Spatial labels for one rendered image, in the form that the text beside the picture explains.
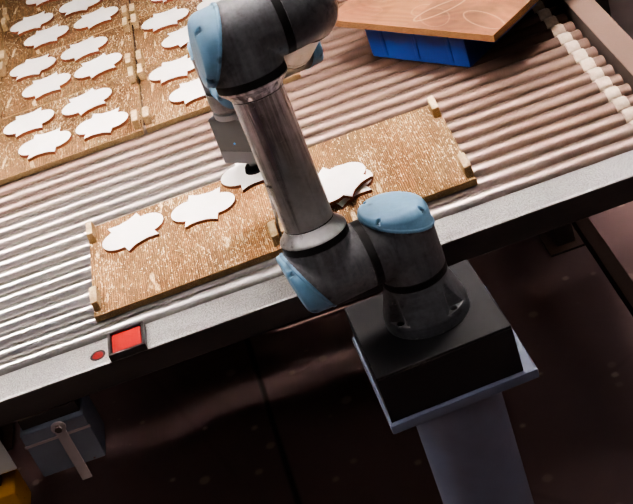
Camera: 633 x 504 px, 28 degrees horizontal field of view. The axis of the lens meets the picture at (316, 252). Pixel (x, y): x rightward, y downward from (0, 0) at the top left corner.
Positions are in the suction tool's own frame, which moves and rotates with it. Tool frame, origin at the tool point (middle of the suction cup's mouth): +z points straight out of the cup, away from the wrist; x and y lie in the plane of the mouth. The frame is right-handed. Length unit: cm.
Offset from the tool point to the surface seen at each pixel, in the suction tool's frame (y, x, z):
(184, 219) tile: 22.9, 1.1, 12.0
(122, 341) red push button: 16.0, 37.8, 13.5
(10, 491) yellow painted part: 41, 61, 36
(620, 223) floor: -24, -122, 106
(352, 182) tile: -13.5, -11.6, 10.3
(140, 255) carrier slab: 27.7, 12.8, 12.8
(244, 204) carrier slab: 11.5, -6.0, 12.8
